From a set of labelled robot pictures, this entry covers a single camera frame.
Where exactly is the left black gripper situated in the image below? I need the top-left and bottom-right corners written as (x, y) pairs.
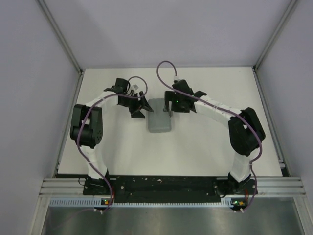
top-left (119, 91), bottom-right (153, 118)

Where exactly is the grey plastic tool case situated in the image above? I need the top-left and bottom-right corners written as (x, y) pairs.
top-left (147, 98), bottom-right (172, 133)

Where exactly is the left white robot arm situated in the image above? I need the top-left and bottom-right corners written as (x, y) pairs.
top-left (69, 76), bottom-right (153, 194)

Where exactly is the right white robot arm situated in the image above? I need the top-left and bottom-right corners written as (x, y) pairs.
top-left (163, 80), bottom-right (266, 194)

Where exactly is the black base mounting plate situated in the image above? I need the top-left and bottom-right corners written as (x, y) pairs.
top-left (83, 175), bottom-right (255, 203)

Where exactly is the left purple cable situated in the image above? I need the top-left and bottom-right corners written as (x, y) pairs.
top-left (76, 76), bottom-right (148, 214)

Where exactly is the purple cable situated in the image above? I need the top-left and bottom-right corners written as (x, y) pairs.
top-left (76, 76), bottom-right (148, 214)
top-left (156, 60), bottom-right (264, 213)

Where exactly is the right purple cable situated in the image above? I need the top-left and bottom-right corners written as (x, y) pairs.
top-left (156, 60), bottom-right (264, 213)

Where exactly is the aluminium front frame rail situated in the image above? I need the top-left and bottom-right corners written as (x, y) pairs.
top-left (40, 176), bottom-right (306, 197)

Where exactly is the grey slotted cable duct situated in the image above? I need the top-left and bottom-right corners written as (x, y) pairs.
top-left (49, 197), bottom-right (244, 209)

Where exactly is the left aluminium corner post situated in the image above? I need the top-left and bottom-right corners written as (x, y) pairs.
top-left (35, 0), bottom-right (83, 74)

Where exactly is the aluminium corner post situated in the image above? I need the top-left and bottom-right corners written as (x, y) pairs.
top-left (35, 0), bottom-right (83, 74)
top-left (253, 0), bottom-right (300, 71)

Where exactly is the right aluminium corner post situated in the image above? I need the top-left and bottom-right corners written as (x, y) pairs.
top-left (253, 0), bottom-right (300, 71)

